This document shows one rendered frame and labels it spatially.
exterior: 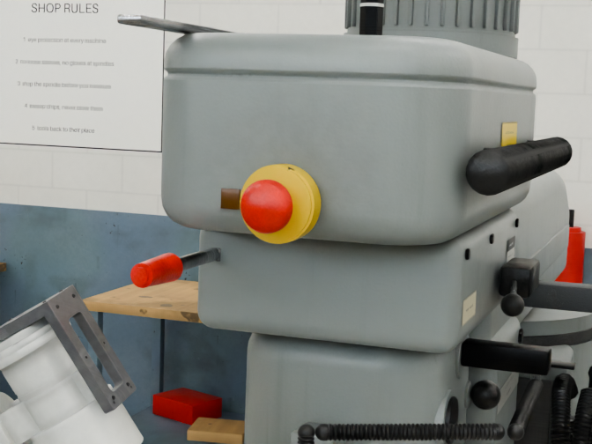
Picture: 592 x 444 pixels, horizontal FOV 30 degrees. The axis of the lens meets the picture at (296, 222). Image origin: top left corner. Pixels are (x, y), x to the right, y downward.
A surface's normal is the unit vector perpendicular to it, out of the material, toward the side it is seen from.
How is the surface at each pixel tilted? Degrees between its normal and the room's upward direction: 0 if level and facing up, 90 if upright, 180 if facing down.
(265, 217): 94
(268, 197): 86
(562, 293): 90
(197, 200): 90
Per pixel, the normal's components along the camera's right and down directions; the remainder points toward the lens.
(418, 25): -0.29, 0.10
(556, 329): 0.48, 0.11
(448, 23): 0.10, 0.11
